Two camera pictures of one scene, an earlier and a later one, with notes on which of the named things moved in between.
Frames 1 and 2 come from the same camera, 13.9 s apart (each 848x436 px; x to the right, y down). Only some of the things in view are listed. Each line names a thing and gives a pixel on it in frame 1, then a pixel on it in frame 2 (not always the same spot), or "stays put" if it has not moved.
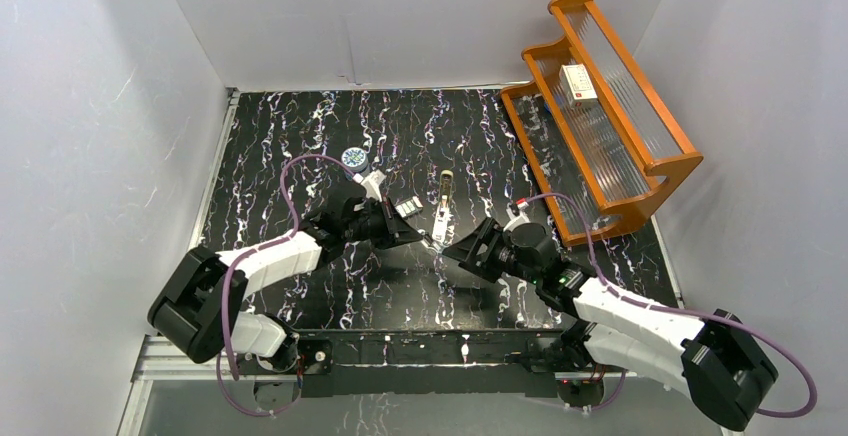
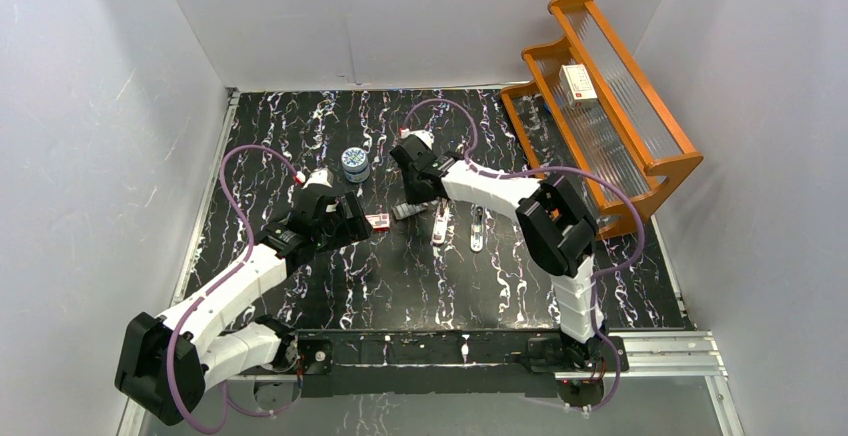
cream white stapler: x=443 y=225 stays put
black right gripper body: x=500 y=255 → x=413 y=192
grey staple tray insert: x=410 y=207 stays put
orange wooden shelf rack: x=595 y=141 stays put
